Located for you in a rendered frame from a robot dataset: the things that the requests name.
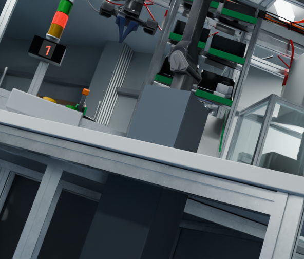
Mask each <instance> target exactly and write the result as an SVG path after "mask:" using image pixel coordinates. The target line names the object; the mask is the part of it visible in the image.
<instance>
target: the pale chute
mask: <svg viewBox="0 0 304 259"><path fill-rule="evenodd" d="M226 112H227V110H225V113H224V116H223V118H222V119H220V118H217V117H214V116H211V115H208V117H207V121H206V124H205V127H204V130H203V134H202V137H201V140H200V143H199V147H198V150H197V153H198V154H202V155H207V156H212V157H216V158H218V156H219V154H220V152H221V146H222V139H223V133H224V126H225V119H226Z"/></svg>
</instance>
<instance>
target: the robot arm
mask: <svg viewBox="0 0 304 259"><path fill-rule="evenodd" d="M113 1H115V2H117V1H125V4H124V7H123V8H118V10H115V9H114V7H115V5H113V4H111V3H108V2H106V1H104V2H102V4H101V6H100V12H99V15H101V16H103V17H106V18H110V17H111V16H112V15H113V16H115V17H116V22H115V23H116V24H118V26H119V43H122V42H123V41H124V39H125V38H126V37H127V36H128V35H129V34H130V33H131V32H132V31H137V29H138V27H139V26H141V27H144V28H143V31H144V33H147V34H149V35H154V34H155V32H156V31H157V28H158V26H159V24H158V22H156V21H154V20H151V19H149V18H147V21H143V20H141V19H139V16H140V13H141V10H142V8H143V5H144V2H145V0H113ZM212 1H213V0H193V4H192V7H191V10H190V13H189V16H188V19H187V22H186V25H185V29H184V32H183V36H182V39H181V41H180V42H179V43H178V44H176V45H174V44H172V45H171V48H170V52H169V54H168V57H169V58H168V62H169V64H170V70H171V71H172V72H173V73H174V77H173V80H172V83H171V86H170V88H174V89H180V90H187V91H192V88H193V84H195V85H198V84H199V83H200V82H201V80H202V77H201V75H200V74H199V72H198V71H197V67H198V59H199V57H198V48H197V47H198V43H199V39H200V36H201V32H202V29H203V26H204V22H205V19H206V16H207V12H208V9H209V6H210V3H211V2H212ZM124 26H126V27H127V28H126V30H125V32H124V34H123V30H124ZM122 35H123V36H122Z"/></svg>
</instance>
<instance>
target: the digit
mask: <svg viewBox="0 0 304 259"><path fill-rule="evenodd" d="M55 47H56V44H55V43H52V42H49V41H47V40H44V41H43V43H42V46H41V48H40V51H39V53H38V54H39V55H41V56H44V57H47V58H49V59H51V57H52V55H53V52H54V49H55Z"/></svg>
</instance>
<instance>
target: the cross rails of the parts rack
mask: <svg viewBox="0 0 304 259"><path fill-rule="evenodd" d="M179 7H180V8H182V9H185V10H187V11H190V10H191V7H192V5H191V4H188V3H186V2H184V1H181V3H180V6H179ZM206 18H207V19H209V20H212V21H214V22H217V23H219V24H222V25H225V26H227V27H230V28H232V29H235V30H237V31H240V32H242V31H244V32H247V33H249V34H253V33H254V30H253V29H251V28H248V27H246V26H243V25H241V24H238V23H235V22H233V21H230V20H228V19H226V18H223V17H221V16H218V15H216V14H213V13H211V12H207V16H206ZM167 43H169V44H171V45H172V44H174V45H176V44H178V42H177V41H173V40H170V39H168V41H167ZM198 55H199V56H202V57H204V58H207V59H209V60H212V61H214V62H217V63H220V64H222V65H225V66H227V67H230V68H232V69H235V70H238V71H242V69H243V67H241V66H238V65H236V64H233V62H231V61H228V60H223V59H221V58H218V57H215V56H212V55H209V54H208V52H207V51H204V50H200V49H199V48H198ZM154 82H156V83H158V84H161V85H164V86H166V87H169V88H170V85H167V84H164V83H161V82H157V81H155V80H154ZM192 90H193V91H196V87H195V86H193V88H192ZM197 98H198V99H200V100H203V101H206V102H208V103H211V104H214V105H216V106H219V107H222V108H225V109H227V110H231V107H228V106H225V105H222V104H219V103H216V102H213V101H210V100H206V99H203V98H200V97H197Z"/></svg>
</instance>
